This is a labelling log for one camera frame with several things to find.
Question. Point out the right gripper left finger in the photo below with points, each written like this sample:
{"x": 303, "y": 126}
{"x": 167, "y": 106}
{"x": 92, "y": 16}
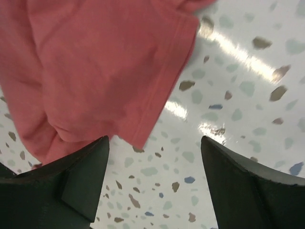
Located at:
{"x": 63, "y": 194}

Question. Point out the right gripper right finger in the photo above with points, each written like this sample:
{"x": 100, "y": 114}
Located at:
{"x": 249, "y": 195}

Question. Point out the salmon pink t shirt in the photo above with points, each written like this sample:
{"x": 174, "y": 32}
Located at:
{"x": 73, "y": 71}

